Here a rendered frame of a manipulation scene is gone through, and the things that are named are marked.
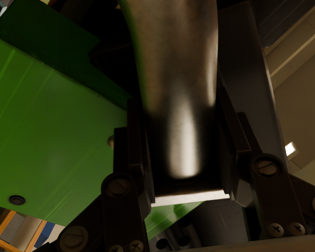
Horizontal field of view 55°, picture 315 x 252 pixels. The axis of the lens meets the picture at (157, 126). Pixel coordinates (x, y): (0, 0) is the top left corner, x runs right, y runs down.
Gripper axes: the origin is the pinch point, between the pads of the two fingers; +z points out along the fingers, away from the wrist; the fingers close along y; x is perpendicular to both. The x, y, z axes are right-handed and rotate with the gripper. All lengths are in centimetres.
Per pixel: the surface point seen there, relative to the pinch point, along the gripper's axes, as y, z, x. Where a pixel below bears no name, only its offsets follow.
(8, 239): -279, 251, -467
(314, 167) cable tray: 140, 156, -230
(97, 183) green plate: -5.1, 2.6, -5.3
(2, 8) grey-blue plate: -16.2, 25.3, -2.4
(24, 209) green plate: -10.4, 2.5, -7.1
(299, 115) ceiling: 275, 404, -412
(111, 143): -3.6, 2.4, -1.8
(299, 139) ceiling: 249, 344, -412
